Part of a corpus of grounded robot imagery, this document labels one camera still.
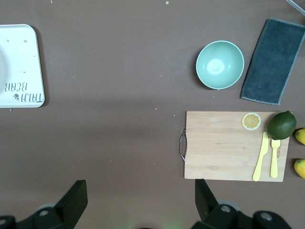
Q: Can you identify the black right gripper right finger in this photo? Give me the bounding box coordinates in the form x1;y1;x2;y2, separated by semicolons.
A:
190;178;294;229

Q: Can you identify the yellow plastic fork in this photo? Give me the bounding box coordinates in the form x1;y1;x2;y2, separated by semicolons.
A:
269;139;281;179

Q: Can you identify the dark grey cloth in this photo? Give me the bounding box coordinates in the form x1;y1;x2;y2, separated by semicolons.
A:
240;17;305;107

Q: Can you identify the yellow plastic knife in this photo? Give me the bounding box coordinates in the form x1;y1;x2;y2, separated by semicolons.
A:
252;131;269;182

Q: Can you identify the wooden cutting board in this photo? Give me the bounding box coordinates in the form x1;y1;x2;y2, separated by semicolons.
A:
178;111;290;183

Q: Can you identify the lemon slice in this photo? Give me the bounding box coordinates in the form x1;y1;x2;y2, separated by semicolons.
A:
242;112;262;131

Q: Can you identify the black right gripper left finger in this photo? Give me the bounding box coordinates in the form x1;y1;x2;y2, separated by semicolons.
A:
0;180;88;229

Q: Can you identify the light green bowl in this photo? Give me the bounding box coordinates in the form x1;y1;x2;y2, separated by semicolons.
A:
195;40;245;91

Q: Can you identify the cream tray with bear print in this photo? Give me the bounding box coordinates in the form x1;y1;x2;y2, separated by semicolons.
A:
0;23;46;108

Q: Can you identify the yellow lemon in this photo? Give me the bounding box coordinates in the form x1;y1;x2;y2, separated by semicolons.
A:
295;128;305;146
293;158;305;179

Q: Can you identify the green avocado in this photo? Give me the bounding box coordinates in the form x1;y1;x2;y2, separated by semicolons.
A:
266;110;297;141

